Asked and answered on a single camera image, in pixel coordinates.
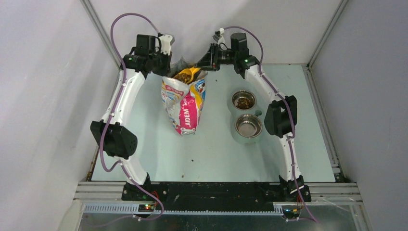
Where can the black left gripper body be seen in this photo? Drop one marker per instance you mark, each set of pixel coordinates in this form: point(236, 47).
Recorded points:
point(159, 62)

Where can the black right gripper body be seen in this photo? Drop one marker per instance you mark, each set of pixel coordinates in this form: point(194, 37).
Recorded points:
point(227, 57)

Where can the yellow plastic scoop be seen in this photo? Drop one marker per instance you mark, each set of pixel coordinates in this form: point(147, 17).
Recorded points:
point(194, 71)

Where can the steel bowl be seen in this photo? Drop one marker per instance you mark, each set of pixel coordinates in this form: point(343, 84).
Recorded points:
point(243, 94)
point(248, 126)

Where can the colourful pet food bag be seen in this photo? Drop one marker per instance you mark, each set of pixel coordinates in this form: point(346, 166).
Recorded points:
point(182, 102)

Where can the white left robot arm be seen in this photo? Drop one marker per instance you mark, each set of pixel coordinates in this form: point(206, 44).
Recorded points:
point(117, 144)

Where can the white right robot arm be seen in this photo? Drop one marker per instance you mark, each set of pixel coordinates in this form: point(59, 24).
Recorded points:
point(281, 114)

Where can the kibble in scoop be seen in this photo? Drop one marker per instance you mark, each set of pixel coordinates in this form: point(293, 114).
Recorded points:
point(183, 77)

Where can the kibble in far bowl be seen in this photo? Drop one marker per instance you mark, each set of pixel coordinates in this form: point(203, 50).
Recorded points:
point(244, 103)

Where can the small green object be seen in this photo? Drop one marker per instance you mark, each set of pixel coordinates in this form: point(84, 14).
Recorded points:
point(257, 113)

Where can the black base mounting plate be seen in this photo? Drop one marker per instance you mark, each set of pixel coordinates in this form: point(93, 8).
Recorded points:
point(212, 196)

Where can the left circuit board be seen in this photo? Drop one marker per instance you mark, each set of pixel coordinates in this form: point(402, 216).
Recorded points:
point(146, 208)

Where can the circuit board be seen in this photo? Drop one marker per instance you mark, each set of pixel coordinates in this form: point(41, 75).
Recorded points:
point(146, 208)
point(291, 214)

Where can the right circuit board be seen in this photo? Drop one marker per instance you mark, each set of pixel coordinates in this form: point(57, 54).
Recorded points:
point(291, 214)

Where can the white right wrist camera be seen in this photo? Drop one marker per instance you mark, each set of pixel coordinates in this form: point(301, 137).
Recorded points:
point(218, 36)

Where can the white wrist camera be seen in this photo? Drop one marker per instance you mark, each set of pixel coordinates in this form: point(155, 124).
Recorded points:
point(218, 36)
point(165, 42)

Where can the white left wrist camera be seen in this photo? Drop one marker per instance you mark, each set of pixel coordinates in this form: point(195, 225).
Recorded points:
point(165, 42)

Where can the aluminium frame rail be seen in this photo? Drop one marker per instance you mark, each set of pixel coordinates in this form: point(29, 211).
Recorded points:
point(105, 197)

